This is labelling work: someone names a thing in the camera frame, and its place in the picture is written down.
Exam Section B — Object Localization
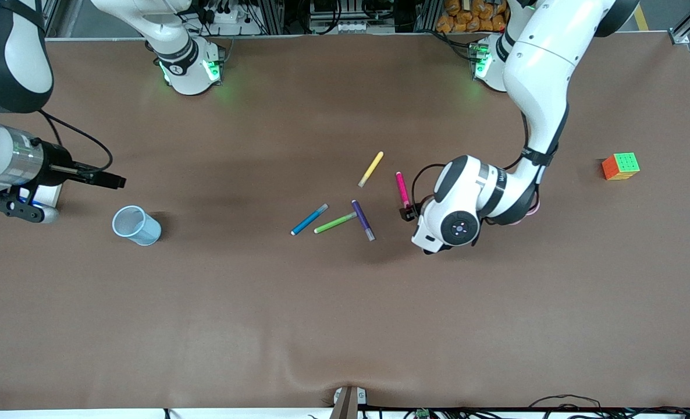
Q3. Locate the blue marker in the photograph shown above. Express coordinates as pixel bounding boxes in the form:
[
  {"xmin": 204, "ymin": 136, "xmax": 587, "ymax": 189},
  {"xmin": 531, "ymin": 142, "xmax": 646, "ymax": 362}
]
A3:
[{"xmin": 290, "ymin": 204, "xmax": 329, "ymax": 236}]

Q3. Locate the white desk lamp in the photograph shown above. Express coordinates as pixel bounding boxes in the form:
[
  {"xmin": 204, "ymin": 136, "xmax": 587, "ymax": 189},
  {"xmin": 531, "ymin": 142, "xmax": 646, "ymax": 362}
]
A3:
[{"xmin": 31, "ymin": 184, "xmax": 63, "ymax": 208}]

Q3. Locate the purple marker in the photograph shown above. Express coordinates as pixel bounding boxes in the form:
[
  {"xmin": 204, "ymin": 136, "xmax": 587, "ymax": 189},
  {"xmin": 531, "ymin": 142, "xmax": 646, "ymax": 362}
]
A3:
[{"xmin": 351, "ymin": 200, "xmax": 376, "ymax": 242}]

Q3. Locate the yellow marker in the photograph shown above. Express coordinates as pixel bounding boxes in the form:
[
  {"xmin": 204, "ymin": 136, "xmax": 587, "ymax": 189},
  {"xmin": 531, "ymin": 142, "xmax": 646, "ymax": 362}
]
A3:
[{"xmin": 358, "ymin": 151, "xmax": 385, "ymax": 188}]

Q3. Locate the light blue plastic cup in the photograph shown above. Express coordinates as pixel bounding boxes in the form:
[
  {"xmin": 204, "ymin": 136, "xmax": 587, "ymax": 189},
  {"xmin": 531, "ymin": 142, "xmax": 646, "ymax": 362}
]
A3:
[{"xmin": 112, "ymin": 205, "xmax": 162, "ymax": 246}]

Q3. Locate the green marker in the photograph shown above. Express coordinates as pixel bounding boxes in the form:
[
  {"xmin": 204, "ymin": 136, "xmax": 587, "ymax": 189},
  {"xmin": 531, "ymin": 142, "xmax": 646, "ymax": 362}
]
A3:
[{"xmin": 314, "ymin": 212, "xmax": 357, "ymax": 235}]

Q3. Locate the pink plastic cup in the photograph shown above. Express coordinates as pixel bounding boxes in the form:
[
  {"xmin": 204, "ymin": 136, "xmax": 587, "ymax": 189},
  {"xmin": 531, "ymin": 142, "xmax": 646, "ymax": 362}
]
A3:
[{"xmin": 505, "ymin": 201, "xmax": 540, "ymax": 226}]

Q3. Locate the brown table cover mat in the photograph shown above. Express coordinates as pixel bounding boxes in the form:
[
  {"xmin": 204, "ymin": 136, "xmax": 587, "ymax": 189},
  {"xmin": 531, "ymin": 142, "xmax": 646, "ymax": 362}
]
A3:
[{"xmin": 0, "ymin": 32, "xmax": 690, "ymax": 411}]

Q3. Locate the orange snack packet pile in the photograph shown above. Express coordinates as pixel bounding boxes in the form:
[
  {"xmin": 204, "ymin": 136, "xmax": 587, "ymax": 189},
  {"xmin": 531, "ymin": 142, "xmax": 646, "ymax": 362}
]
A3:
[{"xmin": 436, "ymin": 0, "xmax": 511, "ymax": 34}]

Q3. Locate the white power strip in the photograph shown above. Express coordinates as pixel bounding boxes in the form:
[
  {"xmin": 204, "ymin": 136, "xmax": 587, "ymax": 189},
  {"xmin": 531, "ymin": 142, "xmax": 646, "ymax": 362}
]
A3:
[{"xmin": 202, "ymin": 6, "xmax": 258, "ymax": 27}]

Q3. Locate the colourful puzzle cube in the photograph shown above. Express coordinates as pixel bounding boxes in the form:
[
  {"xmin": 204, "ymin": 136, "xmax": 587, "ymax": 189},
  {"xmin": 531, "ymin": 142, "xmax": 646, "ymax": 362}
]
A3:
[{"xmin": 602, "ymin": 152, "xmax": 641, "ymax": 181}]

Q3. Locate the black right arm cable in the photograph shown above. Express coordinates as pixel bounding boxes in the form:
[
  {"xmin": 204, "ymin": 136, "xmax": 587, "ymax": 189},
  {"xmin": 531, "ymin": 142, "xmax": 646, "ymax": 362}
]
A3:
[{"xmin": 38, "ymin": 109, "xmax": 114, "ymax": 171}]

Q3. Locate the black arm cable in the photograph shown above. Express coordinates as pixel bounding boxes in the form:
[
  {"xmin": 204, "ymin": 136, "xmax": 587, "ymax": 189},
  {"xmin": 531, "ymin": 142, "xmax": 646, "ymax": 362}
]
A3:
[
  {"xmin": 38, "ymin": 109, "xmax": 114, "ymax": 171},
  {"xmin": 412, "ymin": 111, "xmax": 570, "ymax": 216}
]

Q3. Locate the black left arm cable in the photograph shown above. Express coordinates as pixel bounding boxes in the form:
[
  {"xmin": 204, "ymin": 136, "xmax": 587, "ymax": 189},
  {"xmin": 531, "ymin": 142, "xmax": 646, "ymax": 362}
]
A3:
[{"xmin": 412, "ymin": 111, "xmax": 570, "ymax": 216}]

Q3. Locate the grey metal clamp bracket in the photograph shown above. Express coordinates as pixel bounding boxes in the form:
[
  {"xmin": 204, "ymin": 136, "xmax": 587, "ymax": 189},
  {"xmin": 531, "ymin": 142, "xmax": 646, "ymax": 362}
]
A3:
[{"xmin": 330, "ymin": 385, "xmax": 368, "ymax": 419}]

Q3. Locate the black cable bundle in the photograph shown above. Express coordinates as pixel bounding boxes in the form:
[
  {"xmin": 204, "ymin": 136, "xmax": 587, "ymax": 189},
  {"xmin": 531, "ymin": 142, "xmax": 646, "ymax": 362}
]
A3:
[{"xmin": 528, "ymin": 395, "xmax": 690, "ymax": 419}]

